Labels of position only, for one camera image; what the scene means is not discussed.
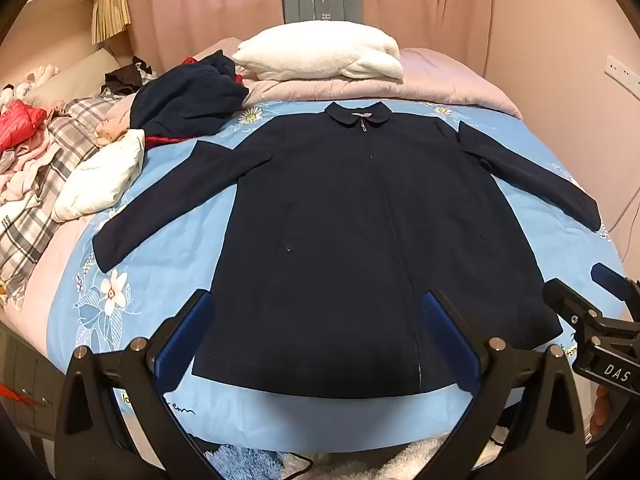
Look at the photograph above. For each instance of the blue fluffy rug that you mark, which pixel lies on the blue fluffy rug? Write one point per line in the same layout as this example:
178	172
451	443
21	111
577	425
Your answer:
240	460

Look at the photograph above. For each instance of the white plush toy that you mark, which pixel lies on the white plush toy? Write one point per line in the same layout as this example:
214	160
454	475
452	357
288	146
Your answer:
12	94
45	74

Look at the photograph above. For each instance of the pink quilt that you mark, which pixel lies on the pink quilt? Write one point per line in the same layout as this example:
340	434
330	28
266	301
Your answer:
450	80

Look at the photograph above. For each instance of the white wall socket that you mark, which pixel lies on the white wall socket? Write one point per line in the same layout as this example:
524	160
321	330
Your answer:
622	71

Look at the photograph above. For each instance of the white fluffy pillow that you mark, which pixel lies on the white fluffy pillow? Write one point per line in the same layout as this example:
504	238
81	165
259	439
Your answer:
315	52

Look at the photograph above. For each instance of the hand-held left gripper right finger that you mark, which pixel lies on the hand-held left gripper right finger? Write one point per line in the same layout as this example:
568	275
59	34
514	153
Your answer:
452	345

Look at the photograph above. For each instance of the beige headboard cushion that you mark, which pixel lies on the beige headboard cushion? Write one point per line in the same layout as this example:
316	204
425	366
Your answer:
80	72

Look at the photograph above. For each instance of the white padded jacket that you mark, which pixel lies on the white padded jacket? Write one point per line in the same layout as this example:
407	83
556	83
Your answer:
100	180

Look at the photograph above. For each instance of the pink bed sheet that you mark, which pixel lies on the pink bed sheet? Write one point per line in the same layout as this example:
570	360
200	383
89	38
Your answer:
65	255

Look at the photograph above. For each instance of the person's right hand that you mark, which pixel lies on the person's right hand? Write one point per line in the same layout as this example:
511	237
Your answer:
601	410

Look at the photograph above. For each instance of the navy blue jacket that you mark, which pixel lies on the navy blue jacket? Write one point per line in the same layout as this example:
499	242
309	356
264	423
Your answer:
325	235

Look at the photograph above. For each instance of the grey plaid blanket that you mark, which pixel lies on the grey plaid blanket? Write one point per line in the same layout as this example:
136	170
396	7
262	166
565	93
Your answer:
70	135

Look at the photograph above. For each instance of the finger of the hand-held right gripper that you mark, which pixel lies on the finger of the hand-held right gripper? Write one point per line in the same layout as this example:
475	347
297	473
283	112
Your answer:
565	300
607	277

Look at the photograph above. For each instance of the dark navy clothes heap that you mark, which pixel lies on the dark navy clothes heap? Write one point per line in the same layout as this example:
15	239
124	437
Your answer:
185	100

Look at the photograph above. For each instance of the pink clothes pile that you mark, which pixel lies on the pink clothes pile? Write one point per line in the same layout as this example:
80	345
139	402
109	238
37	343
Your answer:
30	160

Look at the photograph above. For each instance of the grey bed base drawer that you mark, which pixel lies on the grey bed base drawer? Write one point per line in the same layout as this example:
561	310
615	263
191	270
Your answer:
25	375

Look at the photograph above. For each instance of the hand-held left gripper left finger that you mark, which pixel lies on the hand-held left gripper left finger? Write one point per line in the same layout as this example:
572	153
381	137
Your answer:
180	340

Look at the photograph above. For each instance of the beige tassel hanging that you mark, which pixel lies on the beige tassel hanging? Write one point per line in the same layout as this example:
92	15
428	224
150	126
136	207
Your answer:
111	12

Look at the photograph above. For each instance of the peach cloth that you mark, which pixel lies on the peach cloth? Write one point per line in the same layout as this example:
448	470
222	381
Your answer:
111	132

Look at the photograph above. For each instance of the blue floral bedsheet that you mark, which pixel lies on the blue floral bedsheet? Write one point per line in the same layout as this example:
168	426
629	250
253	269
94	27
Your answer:
175	260

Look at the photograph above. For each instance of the red puffer jacket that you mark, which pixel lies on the red puffer jacket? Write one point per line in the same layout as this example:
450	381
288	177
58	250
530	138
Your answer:
20	120

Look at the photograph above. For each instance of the black garment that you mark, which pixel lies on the black garment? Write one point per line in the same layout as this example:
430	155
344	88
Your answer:
127	77

